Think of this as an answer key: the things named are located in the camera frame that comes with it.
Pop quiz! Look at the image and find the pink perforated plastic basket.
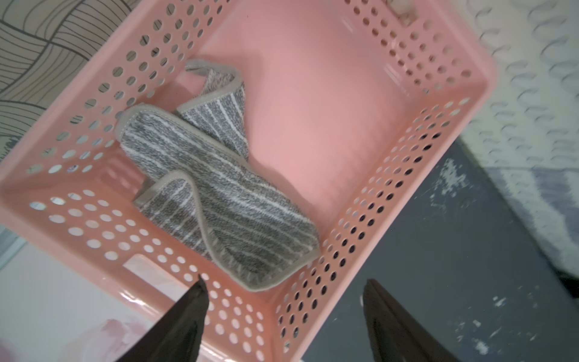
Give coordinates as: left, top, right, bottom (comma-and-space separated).
1, 1, 496, 361

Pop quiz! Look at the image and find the dark grey flat electronics box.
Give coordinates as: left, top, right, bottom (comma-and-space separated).
304, 142, 578, 361

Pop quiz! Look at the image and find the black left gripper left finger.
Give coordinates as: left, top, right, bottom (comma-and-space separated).
119, 279, 209, 362

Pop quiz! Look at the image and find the grey striped square dishcloth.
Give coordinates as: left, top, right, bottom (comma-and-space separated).
115, 59, 321, 292

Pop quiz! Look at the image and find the pink floral table mat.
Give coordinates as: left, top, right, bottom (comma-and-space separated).
1, 244, 155, 361

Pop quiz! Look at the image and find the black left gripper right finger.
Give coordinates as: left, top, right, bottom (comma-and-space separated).
363, 279, 458, 362

